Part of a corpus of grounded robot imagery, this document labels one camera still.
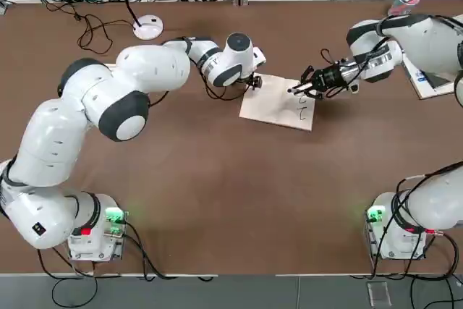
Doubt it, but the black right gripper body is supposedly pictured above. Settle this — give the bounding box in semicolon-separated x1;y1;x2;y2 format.
316;64;350;94

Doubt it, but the white notebook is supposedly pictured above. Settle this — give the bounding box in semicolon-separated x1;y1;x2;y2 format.
238;72;316;132

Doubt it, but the clear pen cup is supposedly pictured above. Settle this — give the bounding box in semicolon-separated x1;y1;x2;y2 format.
388;0;423;17

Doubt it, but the black lamp cable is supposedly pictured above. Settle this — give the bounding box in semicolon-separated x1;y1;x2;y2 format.
42;1;137;57

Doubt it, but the white book blue label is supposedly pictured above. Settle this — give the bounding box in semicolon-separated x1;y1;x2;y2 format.
401;58;456;101

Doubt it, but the white and blue marker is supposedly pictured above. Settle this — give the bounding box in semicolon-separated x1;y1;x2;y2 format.
287;82;315;93

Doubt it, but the clear plastic sheet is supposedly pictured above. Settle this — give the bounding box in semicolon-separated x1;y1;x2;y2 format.
367;282;392;307

